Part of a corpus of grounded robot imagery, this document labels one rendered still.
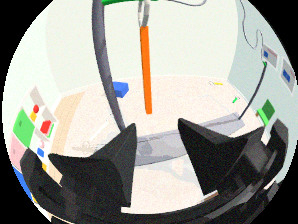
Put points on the orange handle with grey loop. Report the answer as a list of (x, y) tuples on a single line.
[(145, 62)]

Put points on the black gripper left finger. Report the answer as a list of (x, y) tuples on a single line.
[(110, 169)]

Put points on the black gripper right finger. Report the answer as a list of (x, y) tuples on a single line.
[(213, 155)]

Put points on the blue rectangular block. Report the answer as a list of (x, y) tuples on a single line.
[(120, 88)]

